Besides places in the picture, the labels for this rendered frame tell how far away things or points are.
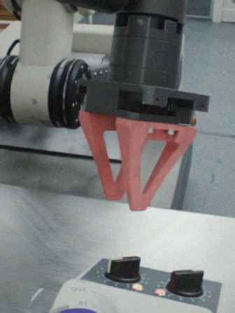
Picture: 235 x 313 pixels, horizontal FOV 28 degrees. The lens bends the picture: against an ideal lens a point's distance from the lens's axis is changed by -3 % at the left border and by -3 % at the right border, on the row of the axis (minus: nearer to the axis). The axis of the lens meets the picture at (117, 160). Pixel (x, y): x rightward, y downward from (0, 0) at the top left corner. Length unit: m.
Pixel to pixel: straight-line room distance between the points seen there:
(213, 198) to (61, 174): 0.68
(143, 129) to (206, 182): 1.46
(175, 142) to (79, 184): 0.84
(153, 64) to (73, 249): 0.24
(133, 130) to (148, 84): 0.04
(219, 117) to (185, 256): 1.71
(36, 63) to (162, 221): 0.67
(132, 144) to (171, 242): 0.20
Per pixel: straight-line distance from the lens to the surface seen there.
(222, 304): 0.42
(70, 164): 1.28
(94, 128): 0.40
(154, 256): 0.51
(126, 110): 0.37
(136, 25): 0.37
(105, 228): 0.54
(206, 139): 2.04
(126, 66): 0.37
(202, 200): 1.73
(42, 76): 1.11
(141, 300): 0.37
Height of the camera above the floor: 1.13
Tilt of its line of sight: 37 degrees down
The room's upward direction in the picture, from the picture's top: 2 degrees counter-clockwise
